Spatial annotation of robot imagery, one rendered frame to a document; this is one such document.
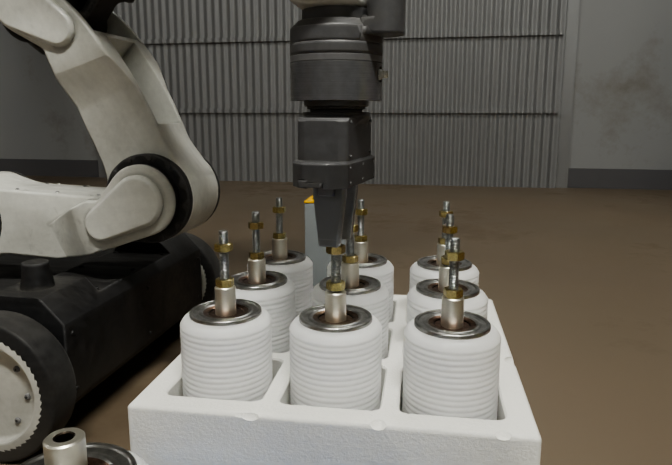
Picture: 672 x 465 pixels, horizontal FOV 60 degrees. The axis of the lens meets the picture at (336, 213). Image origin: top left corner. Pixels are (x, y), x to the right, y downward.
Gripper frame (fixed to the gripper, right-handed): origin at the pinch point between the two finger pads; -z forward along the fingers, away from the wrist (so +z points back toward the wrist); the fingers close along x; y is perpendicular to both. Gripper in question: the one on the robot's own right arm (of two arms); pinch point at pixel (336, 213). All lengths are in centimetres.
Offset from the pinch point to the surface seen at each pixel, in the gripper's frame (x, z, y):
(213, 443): 9.5, -21.5, -9.1
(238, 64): -291, 39, -167
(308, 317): 1.3, -10.8, -2.5
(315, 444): 7.7, -20.6, 0.7
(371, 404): 1.9, -18.9, 4.4
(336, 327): 2.9, -10.8, 1.1
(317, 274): -35.1, -17.4, -15.3
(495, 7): -315, 70, -9
